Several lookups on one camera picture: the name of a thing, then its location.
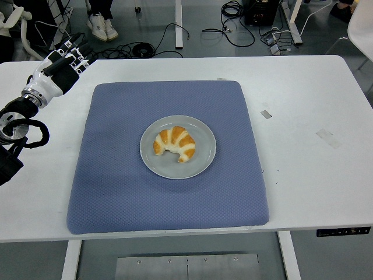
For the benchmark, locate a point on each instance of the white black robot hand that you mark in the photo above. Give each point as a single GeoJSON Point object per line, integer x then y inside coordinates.
{"type": "Point", "coordinates": [49, 84]}

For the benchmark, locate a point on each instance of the golden croissant bread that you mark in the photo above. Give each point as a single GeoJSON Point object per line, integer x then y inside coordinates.
{"type": "Point", "coordinates": [177, 140]}

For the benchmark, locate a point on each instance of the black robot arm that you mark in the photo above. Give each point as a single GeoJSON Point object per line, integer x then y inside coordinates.
{"type": "Point", "coordinates": [11, 111]}

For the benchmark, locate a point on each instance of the white office chair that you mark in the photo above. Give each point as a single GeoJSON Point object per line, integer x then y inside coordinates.
{"type": "Point", "coordinates": [24, 32]}

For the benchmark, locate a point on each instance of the person's legs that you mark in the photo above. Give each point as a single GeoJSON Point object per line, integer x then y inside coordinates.
{"type": "Point", "coordinates": [100, 7]}

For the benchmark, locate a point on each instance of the caster wheel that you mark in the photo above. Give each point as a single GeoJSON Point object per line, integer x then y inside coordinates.
{"type": "Point", "coordinates": [137, 10]}

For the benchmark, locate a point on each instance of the blue quilted mat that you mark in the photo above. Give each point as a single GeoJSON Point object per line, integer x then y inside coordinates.
{"type": "Point", "coordinates": [116, 189]}

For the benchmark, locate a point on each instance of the grey round plate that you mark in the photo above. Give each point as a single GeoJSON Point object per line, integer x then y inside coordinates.
{"type": "Point", "coordinates": [163, 167]}

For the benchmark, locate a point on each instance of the white desk leg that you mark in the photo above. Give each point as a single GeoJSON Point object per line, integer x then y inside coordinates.
{"type": "Point", "coordinates": [294, 26]}
{"type": "Point", "coordinates": [178, 26]}

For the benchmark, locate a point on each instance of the white table leg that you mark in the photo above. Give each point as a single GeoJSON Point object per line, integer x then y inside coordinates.
{"type": "Point", "coordinates": [290, 259]}
{"type": "Point", "coordinates": [71, 262]}

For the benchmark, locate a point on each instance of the grey tape piece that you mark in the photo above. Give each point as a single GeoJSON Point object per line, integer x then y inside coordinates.
{"type": "Point", "coordinates": [266, 114]}

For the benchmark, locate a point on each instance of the black equipment box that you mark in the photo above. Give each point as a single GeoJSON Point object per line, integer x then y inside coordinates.
{"type": "Point", "coordinates": [259, 13]}

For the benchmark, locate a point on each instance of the grey power adapter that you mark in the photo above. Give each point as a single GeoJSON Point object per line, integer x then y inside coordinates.
{"type": "Point", "coordinates": [269, 39]}

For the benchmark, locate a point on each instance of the grey floor pedal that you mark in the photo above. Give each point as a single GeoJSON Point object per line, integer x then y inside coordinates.
{"type": "Point", "coordinates": [274, 50]}

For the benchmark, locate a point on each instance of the clear tape piece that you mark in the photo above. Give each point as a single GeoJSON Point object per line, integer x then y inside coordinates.
{"type": "Point", "coordinates": [327, 138]}

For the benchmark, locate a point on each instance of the person's foot in dark shoe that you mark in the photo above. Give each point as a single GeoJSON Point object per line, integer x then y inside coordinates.
{"type": "Point", "coordinates": [341, 13]}

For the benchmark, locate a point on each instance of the white shell chair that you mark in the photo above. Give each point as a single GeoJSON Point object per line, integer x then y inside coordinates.
{"type": "Point", "coordinates": [361, 26]}

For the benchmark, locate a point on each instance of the black table control panel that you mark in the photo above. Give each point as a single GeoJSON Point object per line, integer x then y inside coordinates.
{"type": "Point", "coordinates": [344, 231]}

